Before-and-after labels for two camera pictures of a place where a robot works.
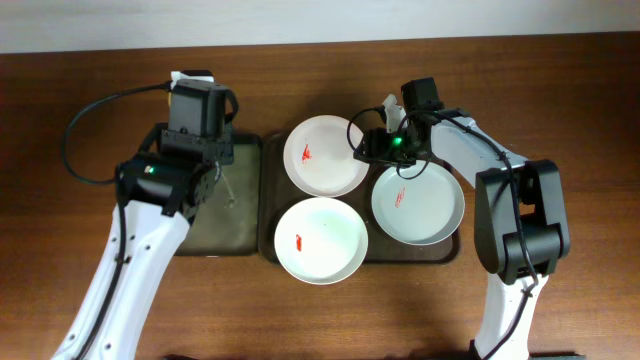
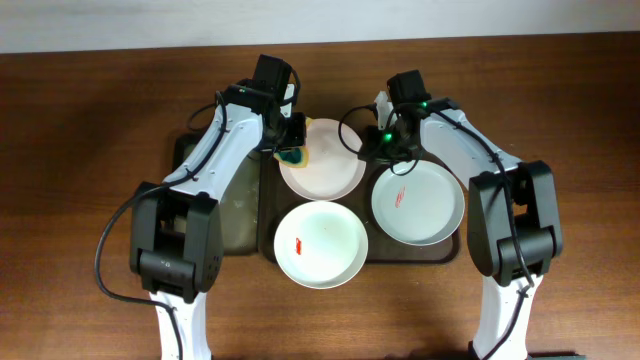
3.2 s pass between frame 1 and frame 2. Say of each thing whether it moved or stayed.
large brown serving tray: stayed
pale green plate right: stayed
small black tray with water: stayed
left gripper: moved
